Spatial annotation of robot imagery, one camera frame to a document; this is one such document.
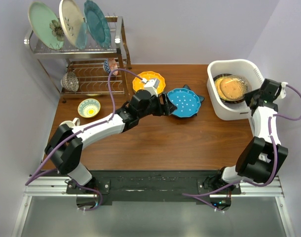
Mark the white plastic bin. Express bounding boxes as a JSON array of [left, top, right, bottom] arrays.
[[207, 59, 264, 120]]

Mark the yellow blue patterned bowl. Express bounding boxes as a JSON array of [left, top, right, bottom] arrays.
[[77, 98, 101, 118]]

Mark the grey patterned bowl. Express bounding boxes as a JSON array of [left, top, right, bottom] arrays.
[[61, 72, 79, 92]]

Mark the clear glass plate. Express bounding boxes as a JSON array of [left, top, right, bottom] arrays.
[[216, 75, 253, 99]]

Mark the blue orange patterned bowl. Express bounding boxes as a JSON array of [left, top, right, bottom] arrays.
[[103, 58, 118, 75]]

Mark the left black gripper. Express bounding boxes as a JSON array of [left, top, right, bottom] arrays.
[[138, 92, 177, 119]]

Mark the mint green flower plate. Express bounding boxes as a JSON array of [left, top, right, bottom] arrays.
[[28, 1, 64, 50]]

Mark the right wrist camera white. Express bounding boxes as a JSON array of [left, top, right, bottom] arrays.
[[281, 82, 288, 94]]

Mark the yellow woven pattern plate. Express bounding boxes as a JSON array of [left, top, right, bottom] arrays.
[[215, 77, 246, 101]]

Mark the orange dotted plate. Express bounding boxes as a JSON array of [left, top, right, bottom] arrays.
[[132, 71, 166, 94]]

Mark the cream floral plate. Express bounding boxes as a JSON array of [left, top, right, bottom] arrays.
[[59, 0, 85, 47]]

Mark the bright blue dotted plate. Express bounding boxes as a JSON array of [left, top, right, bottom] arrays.
[[167, 88, 201, 118]]

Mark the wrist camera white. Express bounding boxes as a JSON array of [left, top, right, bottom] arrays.
[[281, 82, 288, 94], [141, 78, 160, 96]]

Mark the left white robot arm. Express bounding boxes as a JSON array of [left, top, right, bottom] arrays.
[[45, 90, 177, 194]]

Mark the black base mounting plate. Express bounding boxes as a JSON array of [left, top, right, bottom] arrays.
[[66, 170, 241, 209]]

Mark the small light blue plate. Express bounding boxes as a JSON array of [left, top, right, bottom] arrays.
[[75, 22, 87, 49]]

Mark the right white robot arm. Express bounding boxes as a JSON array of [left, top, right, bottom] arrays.
[[202, 79, 288, 194]]

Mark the black rimmed cream plate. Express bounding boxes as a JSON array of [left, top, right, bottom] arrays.
[[213, 73, 251, 106]]

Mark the teal scalloped plate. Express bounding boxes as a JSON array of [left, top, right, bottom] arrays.
[[84, 0, 111, 49]]

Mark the cream ceramic mug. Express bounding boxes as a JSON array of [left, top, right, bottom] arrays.
[[60, 118, 80, 127]]

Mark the dark blue scalloped plate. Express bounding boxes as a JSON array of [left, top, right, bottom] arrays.
[[183, 84, 205, 103]]

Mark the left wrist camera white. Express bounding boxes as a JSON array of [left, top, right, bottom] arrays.
[[141, 78, 160, 96]]

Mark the metal dish rack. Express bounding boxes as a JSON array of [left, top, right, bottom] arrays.
[[24, 16, 132, 100]]

